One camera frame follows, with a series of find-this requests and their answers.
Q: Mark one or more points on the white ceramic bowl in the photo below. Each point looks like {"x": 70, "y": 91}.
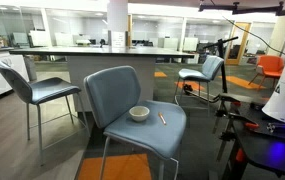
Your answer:
{"x": 138, "y": 115}

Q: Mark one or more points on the blue padded chair metal legs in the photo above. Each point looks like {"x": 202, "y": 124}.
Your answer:
{"x": 212, "y": 66}
{"x": 48, "y": 89}
{"x": 112, "y": 93}

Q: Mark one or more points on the orange marker pen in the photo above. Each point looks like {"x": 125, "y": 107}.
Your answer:
{"x": 162, "y": 118}

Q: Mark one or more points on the dark top counter table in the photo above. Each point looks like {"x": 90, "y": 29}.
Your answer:
{"x": 108, "y": 66}

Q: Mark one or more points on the white paper sign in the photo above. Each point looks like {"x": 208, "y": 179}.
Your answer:
{"x": 118, "y": 39}

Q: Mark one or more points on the white pillar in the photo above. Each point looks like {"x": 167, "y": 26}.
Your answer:
{"x": 117, "y": 16}

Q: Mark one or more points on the black kick scooter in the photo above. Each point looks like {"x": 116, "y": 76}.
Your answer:
{"x": 222, "y": 66}

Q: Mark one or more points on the orange armchair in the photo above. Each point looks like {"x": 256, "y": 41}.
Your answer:
{"x": 270, "y": 65}

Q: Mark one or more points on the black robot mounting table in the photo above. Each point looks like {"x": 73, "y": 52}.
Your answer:
{"x": 265, "y": 150}

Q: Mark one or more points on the wooden door frame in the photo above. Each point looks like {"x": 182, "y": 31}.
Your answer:
{"x": 247, "y": 36}

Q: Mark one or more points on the black overhead camera rig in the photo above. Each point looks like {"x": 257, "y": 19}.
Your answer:
{"x": 255, "y": 10}

